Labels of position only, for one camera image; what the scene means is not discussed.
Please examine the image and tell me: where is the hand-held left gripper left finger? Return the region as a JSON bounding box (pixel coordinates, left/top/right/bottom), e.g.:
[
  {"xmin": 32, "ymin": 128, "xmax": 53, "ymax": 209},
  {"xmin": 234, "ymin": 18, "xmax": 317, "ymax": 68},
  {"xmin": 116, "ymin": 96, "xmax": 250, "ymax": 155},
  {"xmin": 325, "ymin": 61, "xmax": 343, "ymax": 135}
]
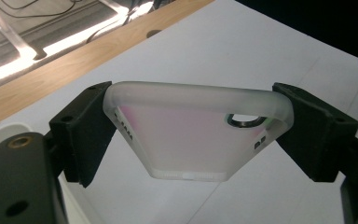
[{"xmin": 48, "ymin": 81, "xmax": 117, "ymax": 189}]

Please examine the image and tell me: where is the iridescent phone case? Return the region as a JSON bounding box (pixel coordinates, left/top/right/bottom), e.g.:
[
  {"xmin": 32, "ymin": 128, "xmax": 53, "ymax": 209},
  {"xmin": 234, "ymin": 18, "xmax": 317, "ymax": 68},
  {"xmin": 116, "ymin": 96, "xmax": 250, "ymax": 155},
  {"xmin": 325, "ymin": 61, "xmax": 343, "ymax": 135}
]
[{"xmin": 102, "ymin": 81, "xmax": 295, "ymax": 183}]

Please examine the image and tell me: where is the black curtain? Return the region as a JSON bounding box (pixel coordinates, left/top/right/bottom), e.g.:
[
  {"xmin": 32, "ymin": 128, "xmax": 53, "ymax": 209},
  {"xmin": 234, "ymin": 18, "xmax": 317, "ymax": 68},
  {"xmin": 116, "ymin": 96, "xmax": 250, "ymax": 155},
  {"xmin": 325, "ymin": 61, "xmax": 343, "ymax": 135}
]
[{"xmin": 235, "ymin": 0, "xmax": 358, "ymax": 58}]

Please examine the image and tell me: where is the white desk frame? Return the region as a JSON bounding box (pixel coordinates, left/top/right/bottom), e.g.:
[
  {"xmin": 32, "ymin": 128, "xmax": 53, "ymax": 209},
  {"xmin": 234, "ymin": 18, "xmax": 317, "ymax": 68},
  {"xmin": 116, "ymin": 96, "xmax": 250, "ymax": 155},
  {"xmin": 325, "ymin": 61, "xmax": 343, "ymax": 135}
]
[{"xmin": 0, "ymin": 0, "xmax": 48, "ymax": 62}]

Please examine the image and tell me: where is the black cable bundle under desk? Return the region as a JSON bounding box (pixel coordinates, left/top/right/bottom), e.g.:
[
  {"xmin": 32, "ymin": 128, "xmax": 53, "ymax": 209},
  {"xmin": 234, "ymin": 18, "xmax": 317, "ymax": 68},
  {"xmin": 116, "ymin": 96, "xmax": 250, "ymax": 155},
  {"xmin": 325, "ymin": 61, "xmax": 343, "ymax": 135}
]
[{"xmin": 0, "ymin": 0, "xmax": 82, "ymax": 20}]

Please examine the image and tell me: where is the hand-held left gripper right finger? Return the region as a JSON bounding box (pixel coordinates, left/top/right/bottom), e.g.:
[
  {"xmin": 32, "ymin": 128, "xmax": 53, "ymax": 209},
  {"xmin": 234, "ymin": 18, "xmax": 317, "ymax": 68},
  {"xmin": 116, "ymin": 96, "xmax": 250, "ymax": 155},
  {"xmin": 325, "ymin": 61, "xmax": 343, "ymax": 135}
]
[{"xmin": 272, "ymin": 82, "xmax": 358, "ymax": 183}]

